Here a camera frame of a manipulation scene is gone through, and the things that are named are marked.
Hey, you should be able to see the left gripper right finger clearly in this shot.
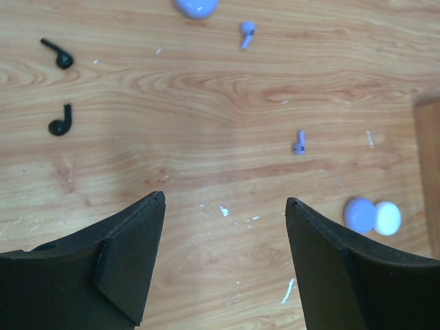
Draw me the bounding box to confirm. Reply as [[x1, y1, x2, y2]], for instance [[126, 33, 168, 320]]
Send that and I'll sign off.
[[285, 197, 439, 329]]

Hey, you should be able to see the black earbud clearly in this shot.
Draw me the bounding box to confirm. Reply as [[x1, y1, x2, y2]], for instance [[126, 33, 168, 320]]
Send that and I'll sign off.
[[47, 103, 73, 136], [40, 38, 74, 69]]

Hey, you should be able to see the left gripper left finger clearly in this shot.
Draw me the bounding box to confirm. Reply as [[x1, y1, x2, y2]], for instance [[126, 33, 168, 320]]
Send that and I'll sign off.
[[1, 191, 166, 329]]

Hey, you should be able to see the purple earbud by white case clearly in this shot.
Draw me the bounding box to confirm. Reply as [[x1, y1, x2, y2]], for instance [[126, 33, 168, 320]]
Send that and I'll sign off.
[[292, 130, 305, 155]]

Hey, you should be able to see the purple earbud case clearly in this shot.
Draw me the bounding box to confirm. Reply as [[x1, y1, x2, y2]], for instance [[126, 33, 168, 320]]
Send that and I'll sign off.
[[173, 0, 218, 20], [343, 197, 377, 234]]

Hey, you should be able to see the white earbud case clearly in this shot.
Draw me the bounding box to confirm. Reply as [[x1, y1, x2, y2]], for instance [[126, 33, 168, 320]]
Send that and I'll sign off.
[[373, 201, 402, 236]]

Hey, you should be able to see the wooden compartment tray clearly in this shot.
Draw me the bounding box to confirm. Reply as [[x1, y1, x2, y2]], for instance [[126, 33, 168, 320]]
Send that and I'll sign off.
[[413, 93, 439, 258]]

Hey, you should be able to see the purple earbud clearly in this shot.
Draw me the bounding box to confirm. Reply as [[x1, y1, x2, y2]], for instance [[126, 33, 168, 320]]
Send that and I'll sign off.
[[241, 21, 256, 50], [292, 130, 305, 155]]

